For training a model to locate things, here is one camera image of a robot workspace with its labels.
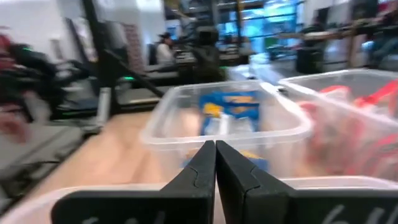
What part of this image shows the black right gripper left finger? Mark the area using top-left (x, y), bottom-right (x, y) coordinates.
top-left (50, 139), bottom-right (217, 224)

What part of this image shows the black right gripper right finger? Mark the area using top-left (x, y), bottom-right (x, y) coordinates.
top-left (216, 139), bottom-right (398, 224)

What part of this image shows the blue Maruchan noodle packet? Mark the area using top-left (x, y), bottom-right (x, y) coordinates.
top-left (198, 90), bottom-right (261, 136)

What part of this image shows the clear plastic container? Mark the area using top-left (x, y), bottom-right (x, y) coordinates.
top-left (140, 80), bottom-right (313, 180)
top-left (277, 68), bottom-right (398, 184)
top-left (0, 175), bottom-right (398, 224)

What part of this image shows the dark grey desk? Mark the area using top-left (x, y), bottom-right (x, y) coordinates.
top-left (0, 123), bottom-right (84, 200)

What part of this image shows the person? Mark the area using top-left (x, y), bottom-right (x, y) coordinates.
top-left (154, 32), bottom-right (177, 67)
top-left (369, 0), bottom-right (398, 68)
top-left (296, 15), bottom-right (326, 75)

